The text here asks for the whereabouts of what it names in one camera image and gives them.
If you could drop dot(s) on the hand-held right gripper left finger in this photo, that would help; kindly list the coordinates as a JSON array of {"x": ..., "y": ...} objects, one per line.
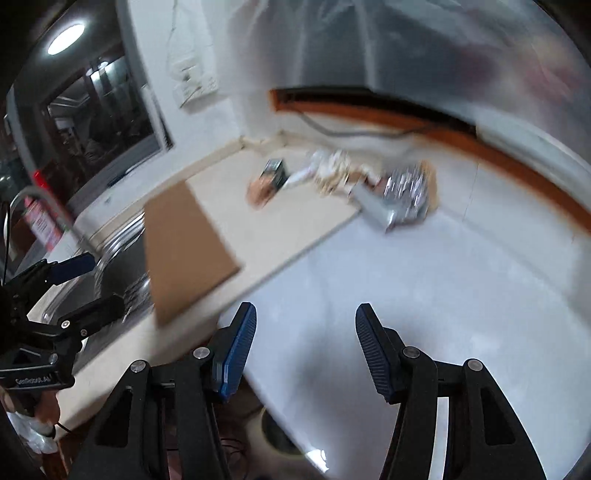
[{"x": 238, "y": 341}]

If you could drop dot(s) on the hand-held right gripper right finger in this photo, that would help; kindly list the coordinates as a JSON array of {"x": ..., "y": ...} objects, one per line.
[{"x": 374, "y": 350}]

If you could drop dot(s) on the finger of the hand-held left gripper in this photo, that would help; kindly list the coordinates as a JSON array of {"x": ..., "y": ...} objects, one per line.
[
  {"x": 92, "y": 316},
  {"x": 74, "y": 267}
]

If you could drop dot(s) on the round dark waste bin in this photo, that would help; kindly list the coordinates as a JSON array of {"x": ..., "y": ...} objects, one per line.
[{"x": 272, "y": 434}]

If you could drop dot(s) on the beige carton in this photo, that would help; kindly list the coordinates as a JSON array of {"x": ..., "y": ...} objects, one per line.
[{"x": 371, "y": 207}]

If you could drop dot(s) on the brown paper bag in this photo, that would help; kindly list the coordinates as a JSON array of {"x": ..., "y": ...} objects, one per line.
[{"x": 261, "y": 194}]

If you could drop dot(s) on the foil wrapper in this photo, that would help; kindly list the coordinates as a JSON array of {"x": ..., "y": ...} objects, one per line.
[{"x": 406, "y": 194}]

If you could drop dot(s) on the small black box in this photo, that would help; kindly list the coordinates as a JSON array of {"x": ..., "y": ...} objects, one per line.
[{"x": 272, "y": 173}]

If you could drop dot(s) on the white paper wrapper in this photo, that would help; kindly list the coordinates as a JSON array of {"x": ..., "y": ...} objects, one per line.
[{"x": 330, "y": 170}]

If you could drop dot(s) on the person's left hand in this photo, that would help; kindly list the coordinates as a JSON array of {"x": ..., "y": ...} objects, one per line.
[{"x": 46, "y": 408}]

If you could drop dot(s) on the red labelled bottle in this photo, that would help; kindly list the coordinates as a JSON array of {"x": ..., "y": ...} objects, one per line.
[{"x": 41, "y": 226}]

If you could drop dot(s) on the stainless steel sink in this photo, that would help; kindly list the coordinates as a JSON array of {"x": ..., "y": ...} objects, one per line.
[{"x": 120, "y": 235}]

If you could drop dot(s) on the brown cardboard sheet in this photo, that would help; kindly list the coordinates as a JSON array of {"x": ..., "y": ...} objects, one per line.
[{"x": 184, "y": 249}]

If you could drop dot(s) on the grey framed window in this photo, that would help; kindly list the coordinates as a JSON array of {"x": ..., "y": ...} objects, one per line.
[{"x": 101, "y": 106}]

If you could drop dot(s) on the brown wooden trim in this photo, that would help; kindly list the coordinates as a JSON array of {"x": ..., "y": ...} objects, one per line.
[{"x": 278, "y": 102}]

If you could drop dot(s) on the white sill strip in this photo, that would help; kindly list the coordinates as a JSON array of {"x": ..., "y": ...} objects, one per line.
[{"x": 531, "y": 143}]

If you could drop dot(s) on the white wall socket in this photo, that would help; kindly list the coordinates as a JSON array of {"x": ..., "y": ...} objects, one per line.
[{"x": 187, "y": 70}]

